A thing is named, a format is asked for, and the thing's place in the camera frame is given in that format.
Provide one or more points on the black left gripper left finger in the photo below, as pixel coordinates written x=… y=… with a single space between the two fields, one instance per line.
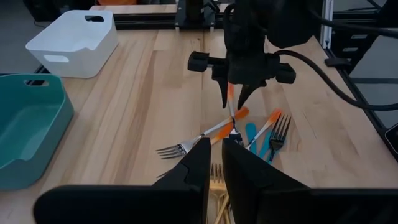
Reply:
x=140 y=205

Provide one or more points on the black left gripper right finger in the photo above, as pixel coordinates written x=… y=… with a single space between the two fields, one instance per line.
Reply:
x=280 y=205

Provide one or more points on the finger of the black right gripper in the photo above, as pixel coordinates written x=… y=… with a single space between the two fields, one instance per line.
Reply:
x=224 y=90
x=245 y=95

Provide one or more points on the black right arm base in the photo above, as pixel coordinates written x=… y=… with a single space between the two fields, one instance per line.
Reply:
x=194 y=15

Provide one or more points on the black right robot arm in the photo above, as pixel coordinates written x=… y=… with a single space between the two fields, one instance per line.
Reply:
x=289 y=21

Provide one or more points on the black equipment with white labels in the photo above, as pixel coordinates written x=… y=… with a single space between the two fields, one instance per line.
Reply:
x=342 y=42

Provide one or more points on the teal plastic bin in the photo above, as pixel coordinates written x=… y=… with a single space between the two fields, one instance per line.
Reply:
x=31 y=124

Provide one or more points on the white plastic bin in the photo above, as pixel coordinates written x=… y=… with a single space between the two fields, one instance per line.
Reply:
x=71 y=67

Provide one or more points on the silver aluminium post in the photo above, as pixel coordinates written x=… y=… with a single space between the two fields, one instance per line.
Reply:
x=327 y=28

